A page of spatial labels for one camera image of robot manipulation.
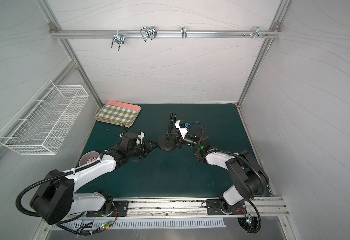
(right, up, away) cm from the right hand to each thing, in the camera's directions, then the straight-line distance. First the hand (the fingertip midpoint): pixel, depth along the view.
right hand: (167, 132), depth 79 cm
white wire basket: (-58, +4, -10) cm, 59 cm away
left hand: (-6, -9, +4) cm, 11 cm away
